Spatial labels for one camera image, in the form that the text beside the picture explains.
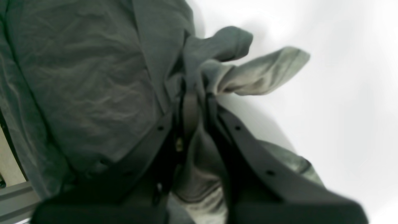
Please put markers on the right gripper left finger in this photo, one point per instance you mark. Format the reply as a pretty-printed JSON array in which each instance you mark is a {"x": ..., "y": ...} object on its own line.
[{"x": 135, "y": 190}]

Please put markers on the dark grey t-shirt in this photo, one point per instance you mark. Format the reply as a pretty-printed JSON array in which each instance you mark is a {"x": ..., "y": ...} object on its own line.
[{"x": 82, "y": 81}]

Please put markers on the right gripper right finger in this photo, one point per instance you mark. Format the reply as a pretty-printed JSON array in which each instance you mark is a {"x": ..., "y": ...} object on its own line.
[{"x": 261, "y": 190}]

